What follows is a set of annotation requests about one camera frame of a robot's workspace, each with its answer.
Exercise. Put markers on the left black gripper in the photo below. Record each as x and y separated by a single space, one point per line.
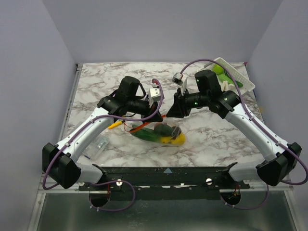
151 109

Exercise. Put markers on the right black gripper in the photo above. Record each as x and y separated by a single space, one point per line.
181 102

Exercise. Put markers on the dark green avocado toy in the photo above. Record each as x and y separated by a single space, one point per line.
163 129

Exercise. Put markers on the clear zip bag orange zipper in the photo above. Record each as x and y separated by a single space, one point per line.
131 127

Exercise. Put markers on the white green bok choy toy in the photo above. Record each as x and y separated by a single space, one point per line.
146 134

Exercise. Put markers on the yellow corn toy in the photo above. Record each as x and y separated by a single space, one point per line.
165 140

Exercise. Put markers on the yellow round lemon toy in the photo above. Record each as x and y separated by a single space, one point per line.
179 140

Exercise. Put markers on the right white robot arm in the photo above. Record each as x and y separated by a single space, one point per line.
279 155

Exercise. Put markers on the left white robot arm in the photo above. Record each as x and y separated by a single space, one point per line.
60 160

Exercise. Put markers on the white dumpling toy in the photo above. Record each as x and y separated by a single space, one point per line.
225 86

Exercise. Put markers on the green cabbage toy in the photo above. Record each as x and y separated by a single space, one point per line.
217 69

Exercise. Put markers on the green leafy vegetable toy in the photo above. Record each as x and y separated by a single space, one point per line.
223 77

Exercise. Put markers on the clear plastic screw box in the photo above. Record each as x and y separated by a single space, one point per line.
96 147

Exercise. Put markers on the white perforated plastic basket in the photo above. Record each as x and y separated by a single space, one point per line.
248 86

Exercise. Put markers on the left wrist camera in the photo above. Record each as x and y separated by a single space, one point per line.
155 94

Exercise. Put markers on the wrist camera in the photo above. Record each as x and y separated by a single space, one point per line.
177 79
155 94

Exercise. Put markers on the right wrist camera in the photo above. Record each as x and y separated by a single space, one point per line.
177 79

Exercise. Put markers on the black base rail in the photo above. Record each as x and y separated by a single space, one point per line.
164 183

